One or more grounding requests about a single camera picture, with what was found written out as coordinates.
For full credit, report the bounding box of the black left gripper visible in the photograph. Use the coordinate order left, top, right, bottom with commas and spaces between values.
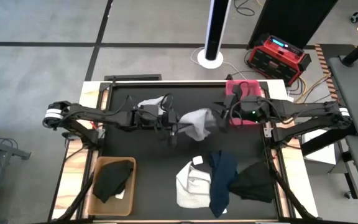
161, 110, 196, 147

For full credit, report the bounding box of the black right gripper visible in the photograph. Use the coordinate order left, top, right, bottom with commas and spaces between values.
212, 94, 246, 134

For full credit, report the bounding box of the grey towel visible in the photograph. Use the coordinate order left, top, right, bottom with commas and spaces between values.
178, 108, 218, 142
137, 96, 167, 116

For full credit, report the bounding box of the navy blue towel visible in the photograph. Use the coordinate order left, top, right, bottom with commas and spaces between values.
208, 151, 239, 218

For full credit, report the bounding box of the white towel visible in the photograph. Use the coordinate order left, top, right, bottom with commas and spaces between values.
175, 155, 228, 215

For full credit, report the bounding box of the black towel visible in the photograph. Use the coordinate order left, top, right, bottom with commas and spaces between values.
92, 160, 135, 203
228, 161, 276, 203

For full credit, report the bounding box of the pink plastic basket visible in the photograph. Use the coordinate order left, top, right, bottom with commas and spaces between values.
225, 80, 269, 126

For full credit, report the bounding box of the red portable power station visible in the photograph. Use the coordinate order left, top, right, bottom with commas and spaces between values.
247, 33, 312, 87

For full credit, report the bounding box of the black white pole round base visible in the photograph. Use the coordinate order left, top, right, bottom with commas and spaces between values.
196, 0, 232, 70

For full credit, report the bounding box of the black slanted beam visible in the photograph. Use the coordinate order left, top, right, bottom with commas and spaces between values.
300, 124, 358, 156

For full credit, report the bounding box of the white box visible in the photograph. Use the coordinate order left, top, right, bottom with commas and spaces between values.
303, 129, 337, 175

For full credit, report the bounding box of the black partition panel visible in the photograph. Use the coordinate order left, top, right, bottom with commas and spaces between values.
247, 0, 341, 50

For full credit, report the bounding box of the grey metal stand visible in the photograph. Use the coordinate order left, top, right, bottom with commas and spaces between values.
0, 135, 32, 224

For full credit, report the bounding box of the black metal rig frame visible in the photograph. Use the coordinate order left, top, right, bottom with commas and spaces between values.
47, 79, 323, 224

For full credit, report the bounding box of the orange black striped cable cover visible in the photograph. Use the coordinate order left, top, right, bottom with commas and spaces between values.
314, 44, 347, 124

